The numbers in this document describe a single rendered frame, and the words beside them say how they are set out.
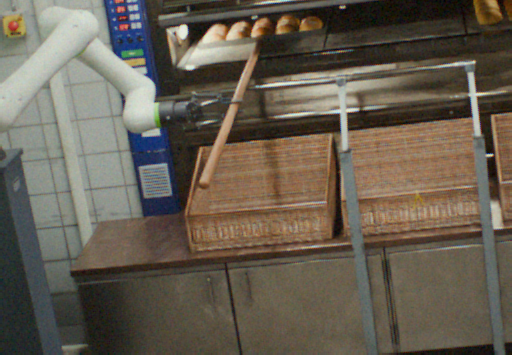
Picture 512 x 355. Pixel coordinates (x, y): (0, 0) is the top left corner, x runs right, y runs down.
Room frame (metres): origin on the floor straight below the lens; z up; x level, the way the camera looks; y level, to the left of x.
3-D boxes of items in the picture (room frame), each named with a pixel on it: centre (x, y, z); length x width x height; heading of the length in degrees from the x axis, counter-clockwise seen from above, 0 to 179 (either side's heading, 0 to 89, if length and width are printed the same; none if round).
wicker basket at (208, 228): (4.78, 0.23, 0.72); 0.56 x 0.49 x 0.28; 83
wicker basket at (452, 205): (4.71, -0.36, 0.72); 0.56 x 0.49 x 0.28; 84
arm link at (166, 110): (4.39, 0.50, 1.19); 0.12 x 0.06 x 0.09; 174
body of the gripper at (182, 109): (4.37, 0.43, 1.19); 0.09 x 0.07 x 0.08; 84
